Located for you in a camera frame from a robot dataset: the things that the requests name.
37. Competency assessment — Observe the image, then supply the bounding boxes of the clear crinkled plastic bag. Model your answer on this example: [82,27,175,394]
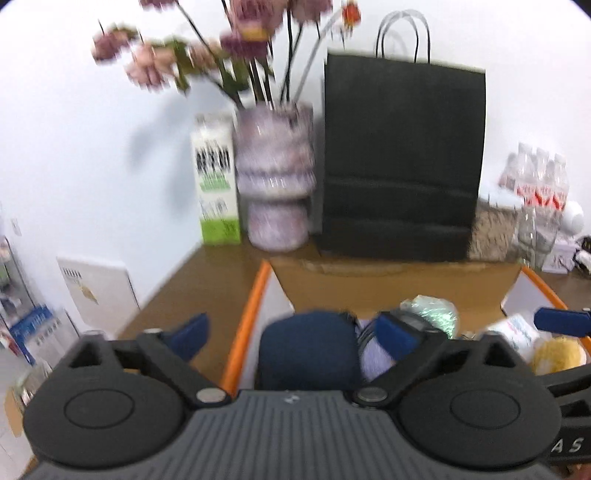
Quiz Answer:
[399,295,461,340]

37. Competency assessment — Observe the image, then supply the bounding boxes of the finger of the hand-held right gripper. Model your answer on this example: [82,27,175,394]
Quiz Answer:
[545,364,591,398]
[534,308,591,337]

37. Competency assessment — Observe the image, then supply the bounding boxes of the white round speaker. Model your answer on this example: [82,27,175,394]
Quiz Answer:
[561,200,585,234]

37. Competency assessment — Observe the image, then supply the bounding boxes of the purple woven pouch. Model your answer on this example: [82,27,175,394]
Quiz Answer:
[355,318,399,382]

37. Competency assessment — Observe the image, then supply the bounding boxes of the red cardboard box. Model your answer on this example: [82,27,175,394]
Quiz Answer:
[221,258,571,403]

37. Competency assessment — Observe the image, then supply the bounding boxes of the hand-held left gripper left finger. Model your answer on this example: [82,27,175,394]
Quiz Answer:
[69,312,232,408]

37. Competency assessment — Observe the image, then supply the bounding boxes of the blue and white brochures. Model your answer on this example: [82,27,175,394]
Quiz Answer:
[9,305,80,366]

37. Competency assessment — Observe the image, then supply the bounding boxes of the dried pink roses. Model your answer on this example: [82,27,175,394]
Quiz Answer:
[91,0,362,110]

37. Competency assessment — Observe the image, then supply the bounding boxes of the white tin box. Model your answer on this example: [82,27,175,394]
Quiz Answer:
[542,235,579,274]

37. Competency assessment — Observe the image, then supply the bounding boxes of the navy zip case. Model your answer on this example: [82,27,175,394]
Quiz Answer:
[255,311,361,391]

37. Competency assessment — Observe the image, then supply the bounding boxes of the pink marbled vase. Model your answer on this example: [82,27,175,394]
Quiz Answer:
[235,104,317,253]

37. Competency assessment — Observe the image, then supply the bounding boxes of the cardboard box with papers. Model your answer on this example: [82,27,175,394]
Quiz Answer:
[4,360,52,438]

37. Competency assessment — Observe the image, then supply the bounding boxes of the clear container of nuts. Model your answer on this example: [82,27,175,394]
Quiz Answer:
[468,191,525,262]

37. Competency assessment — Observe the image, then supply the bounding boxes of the metal wire rack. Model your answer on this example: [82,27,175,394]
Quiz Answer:
[0,203,35,330]

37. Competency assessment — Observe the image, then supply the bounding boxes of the black paper bag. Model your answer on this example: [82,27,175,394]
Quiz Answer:
[318,10,487,263]

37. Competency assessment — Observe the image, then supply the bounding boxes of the white wall panel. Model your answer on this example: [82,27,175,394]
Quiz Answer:
[56,257,140,326]

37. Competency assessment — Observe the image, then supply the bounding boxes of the white and yellow plush alpaca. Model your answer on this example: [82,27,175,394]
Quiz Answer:
[529,336,588,376]

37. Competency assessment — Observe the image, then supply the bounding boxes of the white and green milk carton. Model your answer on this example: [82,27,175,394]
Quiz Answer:
[191,113,242,246]

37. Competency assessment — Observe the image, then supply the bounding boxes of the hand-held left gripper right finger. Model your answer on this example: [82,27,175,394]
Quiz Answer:
[353,311,522,409]

